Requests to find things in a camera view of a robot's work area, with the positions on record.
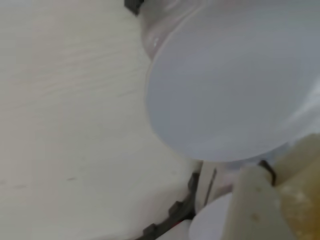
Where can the grey circular toy train track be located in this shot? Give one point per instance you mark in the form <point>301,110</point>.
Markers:
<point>176,210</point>

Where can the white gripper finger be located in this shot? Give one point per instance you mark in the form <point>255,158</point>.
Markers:
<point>252,212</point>

